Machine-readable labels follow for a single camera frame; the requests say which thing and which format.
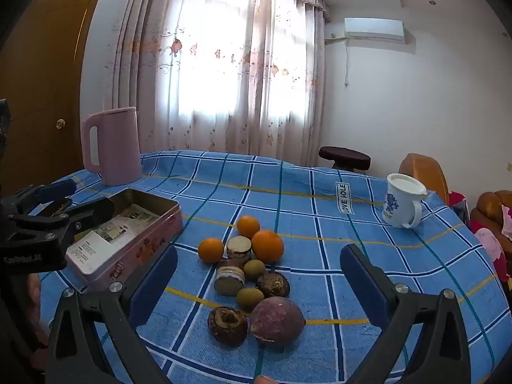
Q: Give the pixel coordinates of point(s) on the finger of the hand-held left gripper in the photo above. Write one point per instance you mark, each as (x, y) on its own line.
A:
(94, 212)
(60, 188)

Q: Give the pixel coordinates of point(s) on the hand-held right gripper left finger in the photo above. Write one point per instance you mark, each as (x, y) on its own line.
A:
(154, 284)

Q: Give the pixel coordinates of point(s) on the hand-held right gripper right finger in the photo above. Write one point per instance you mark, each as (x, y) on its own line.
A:
(364, 284)

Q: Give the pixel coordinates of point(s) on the pink tin box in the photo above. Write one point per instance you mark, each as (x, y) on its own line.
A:
(136, 254)

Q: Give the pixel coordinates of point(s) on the small orange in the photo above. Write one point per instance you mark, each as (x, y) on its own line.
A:
(211, 250)

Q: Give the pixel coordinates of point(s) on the dark brown muffin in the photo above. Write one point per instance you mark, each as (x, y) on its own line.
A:
(228, 325)

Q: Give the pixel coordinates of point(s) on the dark brown mangosteen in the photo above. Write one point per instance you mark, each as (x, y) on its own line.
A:
(273, 285)

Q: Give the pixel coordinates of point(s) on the purple passion fruit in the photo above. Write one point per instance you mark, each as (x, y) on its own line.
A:
(276, 320)

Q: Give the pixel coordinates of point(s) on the brown kiwi fruit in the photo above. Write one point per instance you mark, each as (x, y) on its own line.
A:
(254, 269)
(250, 299)

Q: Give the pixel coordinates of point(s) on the large orange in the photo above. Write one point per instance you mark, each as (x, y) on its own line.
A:
(267, 245)

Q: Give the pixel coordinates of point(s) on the medium orange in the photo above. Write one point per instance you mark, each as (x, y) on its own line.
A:
(248, 226)

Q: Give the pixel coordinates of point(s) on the person's left hand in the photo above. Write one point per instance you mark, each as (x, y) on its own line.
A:
(34, 290)

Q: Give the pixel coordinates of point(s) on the printed paper sheet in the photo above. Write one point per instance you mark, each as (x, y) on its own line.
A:
(132, 220)

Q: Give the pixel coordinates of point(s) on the brass door knob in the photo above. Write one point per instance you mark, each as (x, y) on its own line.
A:
(60, 124)

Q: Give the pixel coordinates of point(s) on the pink electric kettle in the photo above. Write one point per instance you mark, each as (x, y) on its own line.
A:
(116, 148)

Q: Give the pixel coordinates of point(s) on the blue plaid tablecloth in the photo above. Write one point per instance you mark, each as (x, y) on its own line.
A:
(320, 228)

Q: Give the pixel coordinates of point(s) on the white mug blue print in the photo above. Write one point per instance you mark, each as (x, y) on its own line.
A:
(400, 204)

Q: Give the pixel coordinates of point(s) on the brown wooden door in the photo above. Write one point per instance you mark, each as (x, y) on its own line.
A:
(44, 68)

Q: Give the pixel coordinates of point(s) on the dark brown round stool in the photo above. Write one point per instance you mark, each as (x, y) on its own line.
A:
(344, 155)

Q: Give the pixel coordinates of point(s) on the orange wooden chair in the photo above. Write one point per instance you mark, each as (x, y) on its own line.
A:
(424, 168)

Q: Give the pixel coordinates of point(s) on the pink floral cloth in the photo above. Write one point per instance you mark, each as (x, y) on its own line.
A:
(490, 244)

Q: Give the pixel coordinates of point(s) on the brown leather sofa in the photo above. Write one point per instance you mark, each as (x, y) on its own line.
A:
(486, 206)

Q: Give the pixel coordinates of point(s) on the floral sheer curtain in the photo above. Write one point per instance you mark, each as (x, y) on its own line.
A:
(224, 68)

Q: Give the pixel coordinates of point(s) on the white air conditioner pipe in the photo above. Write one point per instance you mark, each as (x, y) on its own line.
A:
(347, 64)

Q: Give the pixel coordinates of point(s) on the white air conditioner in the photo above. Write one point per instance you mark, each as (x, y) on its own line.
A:
(374, 28)

